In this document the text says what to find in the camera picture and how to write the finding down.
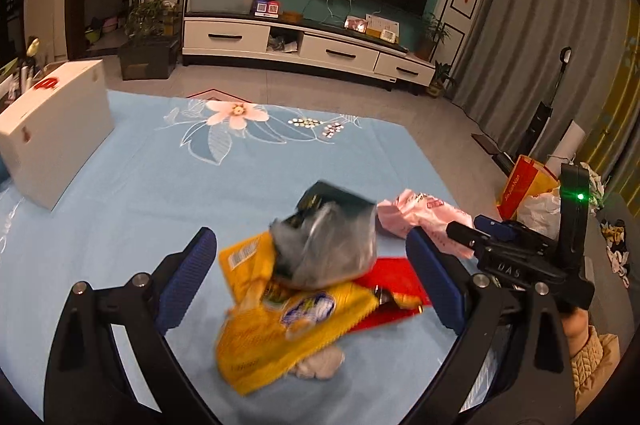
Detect grey curtain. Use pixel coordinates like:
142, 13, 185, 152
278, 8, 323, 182
452, 0, 631, 156

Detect white box with red mark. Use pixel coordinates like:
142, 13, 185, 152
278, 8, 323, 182
0, 59, 116, 210

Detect white television cabinet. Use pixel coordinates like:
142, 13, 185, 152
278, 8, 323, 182
181, 14, 437, 88

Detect white crumpled paper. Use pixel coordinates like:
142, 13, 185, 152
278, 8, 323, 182
292, 347, 346, 378

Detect small potted plant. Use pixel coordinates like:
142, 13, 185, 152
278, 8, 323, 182
427, 61, 457, 98

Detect black yellow cloth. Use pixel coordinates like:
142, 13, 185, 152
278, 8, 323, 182
600, 220, 632, 288

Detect white plastic bag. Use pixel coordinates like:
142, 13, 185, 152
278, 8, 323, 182
517, 187, 563, 241

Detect grey sofa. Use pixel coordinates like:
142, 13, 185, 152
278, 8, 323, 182
580, 192, 640, 306

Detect red yellow shopping bag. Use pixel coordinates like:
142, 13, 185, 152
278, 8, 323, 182
496, 154, 561, 221

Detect pink plastic bag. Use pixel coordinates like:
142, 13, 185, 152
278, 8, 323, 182
376, 189, 475, 258

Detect person's right forearm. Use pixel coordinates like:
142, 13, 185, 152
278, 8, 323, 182
560, 307, 622, 413

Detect blue floral blanket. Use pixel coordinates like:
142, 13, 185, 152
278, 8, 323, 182
0, 90, 501, 425

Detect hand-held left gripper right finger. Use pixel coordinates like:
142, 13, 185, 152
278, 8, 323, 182
400, 227, 581, 425

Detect white crumpled cloth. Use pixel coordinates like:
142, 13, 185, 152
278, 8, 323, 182
582, 162, 607, 208

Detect black crate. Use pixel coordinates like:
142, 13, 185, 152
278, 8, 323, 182
118, 37, 180, 80

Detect silver foil bag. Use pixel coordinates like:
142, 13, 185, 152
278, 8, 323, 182
270, 180, 378, 291

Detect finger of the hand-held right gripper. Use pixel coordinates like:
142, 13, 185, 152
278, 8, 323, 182
474, 215, 548, 247
446, 221, 501, 258

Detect red packet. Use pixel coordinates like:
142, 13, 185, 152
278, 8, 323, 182
345, 256, 433, 333

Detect white desk calendar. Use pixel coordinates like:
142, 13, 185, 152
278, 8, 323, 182
365, 12, 401, 43

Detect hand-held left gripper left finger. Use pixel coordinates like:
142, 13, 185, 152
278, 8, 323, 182
42, 226, 221, 425

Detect tall potted plant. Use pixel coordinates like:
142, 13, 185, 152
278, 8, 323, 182
415, 12, 451, 60

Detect white paper roll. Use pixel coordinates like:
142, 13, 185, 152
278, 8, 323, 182
547, 120, 586, 168

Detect black stick vacuum cleaner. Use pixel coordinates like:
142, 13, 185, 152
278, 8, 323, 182
522, 47, 573, 160

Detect yellow snack bag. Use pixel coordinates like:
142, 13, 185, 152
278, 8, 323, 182
215, 232, 378, 397

